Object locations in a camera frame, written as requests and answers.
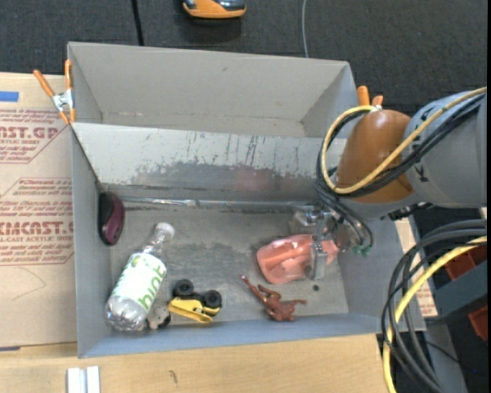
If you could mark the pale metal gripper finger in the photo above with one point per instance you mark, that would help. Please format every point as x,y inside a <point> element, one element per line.
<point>301,222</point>
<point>319,262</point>

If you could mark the maroon and black computer mouse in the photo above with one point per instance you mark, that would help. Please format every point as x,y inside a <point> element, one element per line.
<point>111,218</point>

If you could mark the pink plastic toy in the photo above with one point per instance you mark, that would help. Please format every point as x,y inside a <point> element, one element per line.
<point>282,262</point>

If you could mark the brown toy lizard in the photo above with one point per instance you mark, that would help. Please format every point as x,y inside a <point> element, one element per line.
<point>276,303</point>

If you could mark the yellow toy car black wheels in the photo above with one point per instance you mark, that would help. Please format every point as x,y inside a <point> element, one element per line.
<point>194,304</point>

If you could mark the brown cardboard board red print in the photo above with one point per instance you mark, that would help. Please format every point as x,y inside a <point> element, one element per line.
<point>32,219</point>

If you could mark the clear plastic bottle green label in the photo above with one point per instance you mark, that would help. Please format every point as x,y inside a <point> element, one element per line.
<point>141,278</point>

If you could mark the grey metal bin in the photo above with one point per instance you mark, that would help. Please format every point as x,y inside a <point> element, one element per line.
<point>213,236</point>

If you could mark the small beige toy figure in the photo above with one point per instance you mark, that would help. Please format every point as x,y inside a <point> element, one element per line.
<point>159,318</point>

